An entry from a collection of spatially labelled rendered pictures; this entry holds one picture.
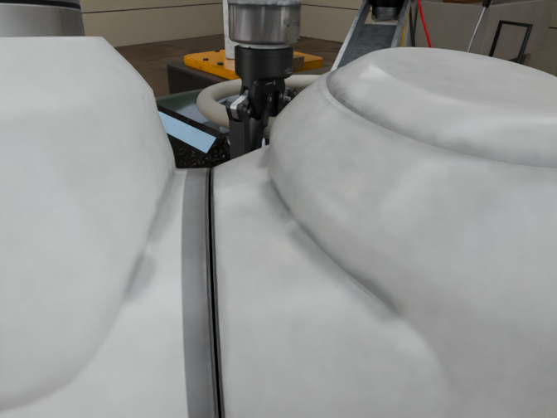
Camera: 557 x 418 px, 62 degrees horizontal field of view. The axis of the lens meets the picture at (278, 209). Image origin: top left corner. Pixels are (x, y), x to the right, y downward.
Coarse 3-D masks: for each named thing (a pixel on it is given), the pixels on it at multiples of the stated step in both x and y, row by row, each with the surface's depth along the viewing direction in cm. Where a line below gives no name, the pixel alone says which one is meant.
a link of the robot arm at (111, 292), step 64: (0, 0) 14; (64, 0) 16; (0, 64) 13; (64, 64) 15; (128, 64) 19; (0, 128) 13; (64, 128) 14; (128, 128) 16; (0, 192) 13; (64, 192) 14; (128, 192) 16; (192, 192) 19; (0, 256) 13; (64, 256) 14; (128, 256) 15; (192, 256) 16; (0, 320) 13; (64, 320) 14; (128, 320) 15; (192, 320) 15; (0, 384) 14; (64, 384) 14; (128, 384) 15; (192, 384) 15
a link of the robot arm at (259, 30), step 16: (240, 0) 53; (256, 0) 52; (272, 0) 53; (288, 0) 53; (240, 16) 54; (256, 16) 53; (272, 16) 53; (288, 16) 54; (240, 32) 55; (256, 32) 54; (272, 32) 54; (288, 32) 55; (256, 48) 56; (272, 48) 56
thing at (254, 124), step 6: (264, 96) 59; (270, 96) 60; (264, 102) 59; (270, 102) 60; (264, 108) 60; (264, 114) 60; (252, 120) 61; (258, 120) 61; (264, 120) 60; (252, 126) 61; (258, 126) 60; (264, 126) 61; (252, 132) 61; (258, 132) 61; (252, 138) 61; (258, 138) 61; (252, 144) 61; (258, 144) 61; (252, 150) 62
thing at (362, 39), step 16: (368, 0) 129; (400, 16) 118; (352, 32) 113; (368, 32) 122; (384, 32) 121; (400, 32) 114; (352, 48) 116; (368, 48) 116; (384, 48) 115; (336, 64) 102
